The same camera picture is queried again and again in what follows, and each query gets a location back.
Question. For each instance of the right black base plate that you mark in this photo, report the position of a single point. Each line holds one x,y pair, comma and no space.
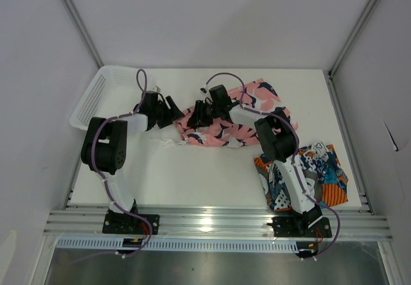
292,227

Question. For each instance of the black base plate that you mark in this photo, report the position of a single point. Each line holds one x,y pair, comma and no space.
115,223
292,227

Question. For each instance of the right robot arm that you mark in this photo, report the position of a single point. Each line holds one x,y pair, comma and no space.
278,140

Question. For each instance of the aluminium frame post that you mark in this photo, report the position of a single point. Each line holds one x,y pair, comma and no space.
82,31
360,24

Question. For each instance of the pink star patterned shorts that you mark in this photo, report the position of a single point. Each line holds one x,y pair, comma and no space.
258,95

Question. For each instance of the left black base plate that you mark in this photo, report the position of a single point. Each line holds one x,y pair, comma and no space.
115,223

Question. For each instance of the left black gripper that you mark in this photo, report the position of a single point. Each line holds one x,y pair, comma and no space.
173,113

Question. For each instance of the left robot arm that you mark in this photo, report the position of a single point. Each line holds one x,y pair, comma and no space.
104,148

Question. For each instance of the white plastic basket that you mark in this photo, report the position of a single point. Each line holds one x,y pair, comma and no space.
113,91

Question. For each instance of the blue orange patterned shorts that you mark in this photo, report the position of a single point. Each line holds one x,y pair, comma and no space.
325,178

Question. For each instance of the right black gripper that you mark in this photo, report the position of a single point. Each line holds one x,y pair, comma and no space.
198,118

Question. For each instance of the white slotted cable duct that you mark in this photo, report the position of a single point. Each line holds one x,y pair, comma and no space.
184,245

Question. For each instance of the left aluminium frame post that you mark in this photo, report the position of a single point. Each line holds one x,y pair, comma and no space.
82,31

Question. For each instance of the aluminium mounting rail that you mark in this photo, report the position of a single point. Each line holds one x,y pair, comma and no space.
216,223

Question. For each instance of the right aluminium frame post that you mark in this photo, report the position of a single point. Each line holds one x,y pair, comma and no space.
360,24

